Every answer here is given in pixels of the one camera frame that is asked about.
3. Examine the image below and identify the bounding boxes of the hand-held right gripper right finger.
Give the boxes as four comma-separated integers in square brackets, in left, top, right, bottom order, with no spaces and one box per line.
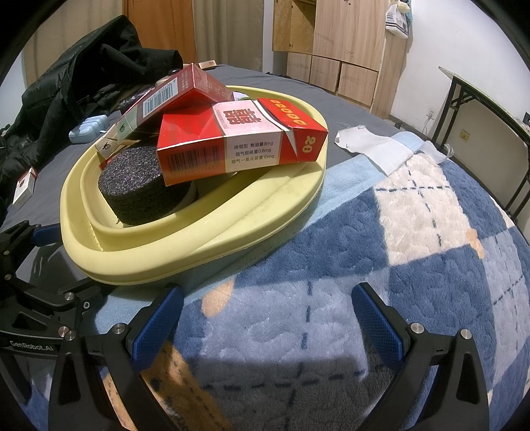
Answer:
[351,282,491,431]

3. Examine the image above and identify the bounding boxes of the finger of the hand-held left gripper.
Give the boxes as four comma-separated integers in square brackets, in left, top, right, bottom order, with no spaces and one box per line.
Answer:
[0,271,106,332]
[0,221,62,260]

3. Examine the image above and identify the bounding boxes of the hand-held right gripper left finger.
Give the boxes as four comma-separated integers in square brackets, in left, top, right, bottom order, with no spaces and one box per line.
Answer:
[47,284,185,431]

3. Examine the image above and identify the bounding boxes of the yellow plastic tray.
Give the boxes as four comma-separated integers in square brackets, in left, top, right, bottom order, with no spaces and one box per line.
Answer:
[60,85,330,286]

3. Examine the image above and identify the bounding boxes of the black round sponge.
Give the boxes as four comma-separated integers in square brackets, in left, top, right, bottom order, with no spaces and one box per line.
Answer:
[98,145,193,226]

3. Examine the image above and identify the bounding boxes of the dark red cigarette box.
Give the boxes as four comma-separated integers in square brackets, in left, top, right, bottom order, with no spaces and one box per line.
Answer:
[94,63,236,160]

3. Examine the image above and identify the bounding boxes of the small red white box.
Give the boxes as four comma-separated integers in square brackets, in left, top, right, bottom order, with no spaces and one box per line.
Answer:
[12,166,40,205]

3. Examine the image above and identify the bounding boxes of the grey bed sheet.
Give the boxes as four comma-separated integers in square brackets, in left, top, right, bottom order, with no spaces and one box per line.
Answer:
[0,64,398,291]

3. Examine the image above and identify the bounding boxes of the blue checkered blanket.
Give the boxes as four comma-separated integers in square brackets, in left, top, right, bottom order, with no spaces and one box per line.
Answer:
[0,133,530,431]

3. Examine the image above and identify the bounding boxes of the light blue case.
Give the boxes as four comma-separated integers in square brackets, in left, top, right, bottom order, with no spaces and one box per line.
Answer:
[68,115,109,145]

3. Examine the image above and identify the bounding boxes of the black jacket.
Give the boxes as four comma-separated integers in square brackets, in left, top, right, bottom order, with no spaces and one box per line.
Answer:
[0,14,185,208]

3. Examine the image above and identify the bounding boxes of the white cloth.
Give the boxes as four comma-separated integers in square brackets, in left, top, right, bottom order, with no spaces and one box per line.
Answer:
[335,124,446,177]

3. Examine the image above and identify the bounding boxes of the wooden door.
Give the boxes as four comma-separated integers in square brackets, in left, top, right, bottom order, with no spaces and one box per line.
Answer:
[122,0,197,65]

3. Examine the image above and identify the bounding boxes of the black folding table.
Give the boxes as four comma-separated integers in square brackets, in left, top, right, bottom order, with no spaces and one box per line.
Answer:
[431,66,530,220]

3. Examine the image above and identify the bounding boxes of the wooden wardrobe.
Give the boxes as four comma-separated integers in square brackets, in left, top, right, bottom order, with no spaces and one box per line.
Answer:
[271,0,408,110]

